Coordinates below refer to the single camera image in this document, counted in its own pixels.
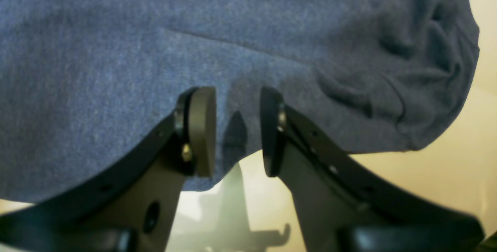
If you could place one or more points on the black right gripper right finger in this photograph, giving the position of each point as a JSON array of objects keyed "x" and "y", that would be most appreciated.
[{"x": 343, "y": 207}]

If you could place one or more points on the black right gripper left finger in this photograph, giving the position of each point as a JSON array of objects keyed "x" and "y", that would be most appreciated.
[{"x": 129, "y": 207}]

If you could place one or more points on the dark blue t-shirt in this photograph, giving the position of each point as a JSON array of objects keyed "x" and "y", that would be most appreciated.
[{"x": 84, "y": 81}]

